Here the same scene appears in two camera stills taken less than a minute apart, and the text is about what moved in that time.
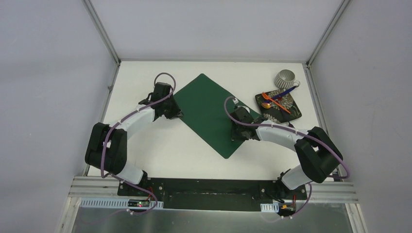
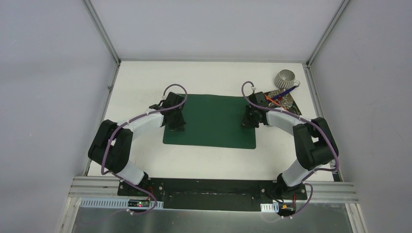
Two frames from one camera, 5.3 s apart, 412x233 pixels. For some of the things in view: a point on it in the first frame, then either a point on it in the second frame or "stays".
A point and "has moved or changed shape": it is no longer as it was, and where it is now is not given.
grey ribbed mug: [285, 79] stays
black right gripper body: [237, 135] -> [249, 120]
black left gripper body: [173, 109] -> [177, 124]
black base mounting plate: [197, 194] stays
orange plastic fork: [266, 97] stays
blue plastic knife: [285, 92] stays
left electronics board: [138, 203] stays
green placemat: [201, 104] has moved or changed shape
